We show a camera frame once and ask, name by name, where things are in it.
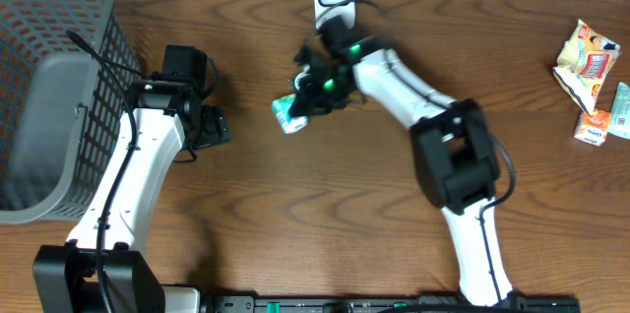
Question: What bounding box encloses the dark grey plastic mesh basket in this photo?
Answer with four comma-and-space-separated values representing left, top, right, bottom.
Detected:
1, 0, 140, 224

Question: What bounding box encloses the orange snack packet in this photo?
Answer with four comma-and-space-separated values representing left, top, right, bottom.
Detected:
574, 108, 611, 147

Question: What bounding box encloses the teal white tissue packet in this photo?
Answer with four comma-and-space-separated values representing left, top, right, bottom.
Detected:
272, 94, 308, 134

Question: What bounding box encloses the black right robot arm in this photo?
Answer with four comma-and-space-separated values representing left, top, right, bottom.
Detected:
288, 37, 513, 306

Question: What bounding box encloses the light teal snack packet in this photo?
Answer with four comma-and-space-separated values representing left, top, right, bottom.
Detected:
608, 82, 630, 140

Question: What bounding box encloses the yellow red snack bag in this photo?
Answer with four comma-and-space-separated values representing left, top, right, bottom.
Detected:
552, 20, 621, 115

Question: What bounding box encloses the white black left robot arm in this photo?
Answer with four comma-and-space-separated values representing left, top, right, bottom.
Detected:
33, 78, 224, 312

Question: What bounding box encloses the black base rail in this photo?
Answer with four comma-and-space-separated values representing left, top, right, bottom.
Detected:
199, 294, 582, 313

